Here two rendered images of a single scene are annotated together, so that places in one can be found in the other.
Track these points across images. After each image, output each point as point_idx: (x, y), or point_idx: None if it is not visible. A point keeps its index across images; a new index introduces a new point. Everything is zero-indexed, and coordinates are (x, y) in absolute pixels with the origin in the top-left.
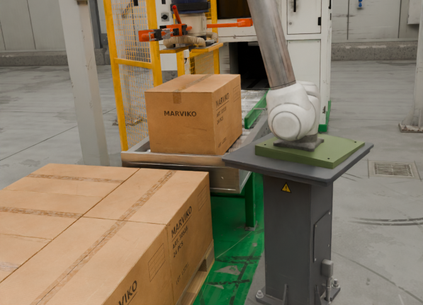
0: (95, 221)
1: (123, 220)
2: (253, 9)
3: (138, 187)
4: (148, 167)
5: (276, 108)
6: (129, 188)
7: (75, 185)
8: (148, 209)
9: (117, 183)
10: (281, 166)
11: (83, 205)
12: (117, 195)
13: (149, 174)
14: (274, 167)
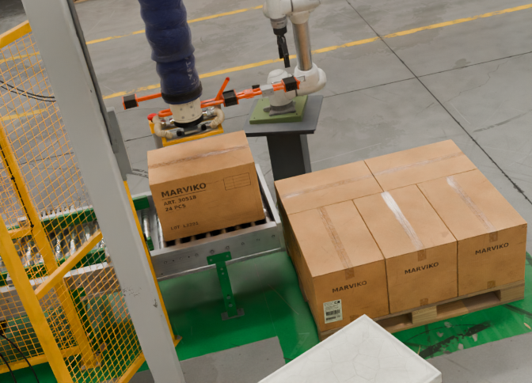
0: (383, 183)
1: (372, 175)
2: (308, 28)
3: (324, 195)
4: None
5: (321, 72)
6: (328, 198)
7: (345, 225)
8: (351, 174)
9: (324, 208)
10: (313, 109)
11: (370, 199)
12: (343, 196)
13: (297, 203)
14: (317, 110)
